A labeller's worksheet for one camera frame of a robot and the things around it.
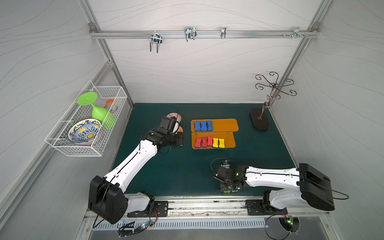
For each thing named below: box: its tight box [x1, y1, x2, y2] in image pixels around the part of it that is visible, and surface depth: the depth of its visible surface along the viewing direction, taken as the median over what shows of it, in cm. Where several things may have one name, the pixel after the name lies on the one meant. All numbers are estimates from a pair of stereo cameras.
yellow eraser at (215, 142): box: [212, 137, 219, 148], surface depth 97 cm
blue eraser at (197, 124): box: [194, 121, 201, 132], surface depth 89 cm
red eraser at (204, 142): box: [201, 137, 208, 148], surface depth 98 cm
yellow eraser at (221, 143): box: [219, 138, 225, 148], surface depth 97 cm
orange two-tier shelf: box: [190, 118, 239, 149], surface depth 94 cm
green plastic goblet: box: [77, 92, 116, 130], surface depth 64 cm
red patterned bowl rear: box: [166, 112, 182, 122], surface depth 111 cm
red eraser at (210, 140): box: [207, 136, 213, 146], surface depth 98 cm
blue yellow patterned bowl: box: [67, 118, 102, 145], surface depth 63 cm
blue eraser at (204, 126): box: [201, 121, 208, 132], surface depth 89 cm
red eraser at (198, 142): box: [194, 137, 202, 148], surface depth 98 cm
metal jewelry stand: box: [250, 71, 297, 131], surface depth 95 cm
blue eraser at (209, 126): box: [206, 120, 213, 132], surface depth 90 cm
